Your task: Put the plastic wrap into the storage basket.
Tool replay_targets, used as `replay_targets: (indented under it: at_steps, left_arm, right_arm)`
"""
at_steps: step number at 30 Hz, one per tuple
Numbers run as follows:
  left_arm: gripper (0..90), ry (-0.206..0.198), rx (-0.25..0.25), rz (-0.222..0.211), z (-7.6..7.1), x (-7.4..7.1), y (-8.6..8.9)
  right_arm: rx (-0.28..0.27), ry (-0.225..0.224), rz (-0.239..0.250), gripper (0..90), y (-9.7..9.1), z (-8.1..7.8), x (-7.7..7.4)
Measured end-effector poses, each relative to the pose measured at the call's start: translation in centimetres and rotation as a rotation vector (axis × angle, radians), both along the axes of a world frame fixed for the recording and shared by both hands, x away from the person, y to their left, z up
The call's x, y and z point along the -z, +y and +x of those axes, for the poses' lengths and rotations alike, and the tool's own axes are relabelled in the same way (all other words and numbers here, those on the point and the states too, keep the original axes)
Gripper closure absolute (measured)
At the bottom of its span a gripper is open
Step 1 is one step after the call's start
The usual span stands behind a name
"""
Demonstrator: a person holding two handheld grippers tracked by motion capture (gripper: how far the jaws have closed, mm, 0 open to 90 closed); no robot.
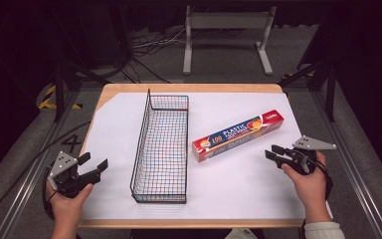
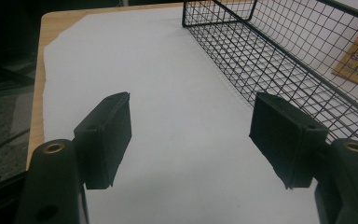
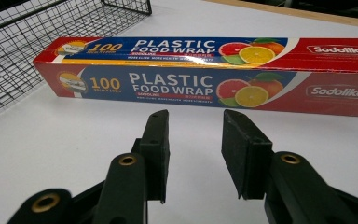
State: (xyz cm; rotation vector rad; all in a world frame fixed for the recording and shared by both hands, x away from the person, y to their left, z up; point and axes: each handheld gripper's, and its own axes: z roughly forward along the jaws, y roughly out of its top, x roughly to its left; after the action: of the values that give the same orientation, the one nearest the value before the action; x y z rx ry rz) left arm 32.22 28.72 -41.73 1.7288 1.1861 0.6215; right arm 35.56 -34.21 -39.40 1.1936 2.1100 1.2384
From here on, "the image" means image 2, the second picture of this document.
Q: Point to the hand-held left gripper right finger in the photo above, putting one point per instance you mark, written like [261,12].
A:
[287,137]

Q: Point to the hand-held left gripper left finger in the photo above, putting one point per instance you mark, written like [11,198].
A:
[101,140]

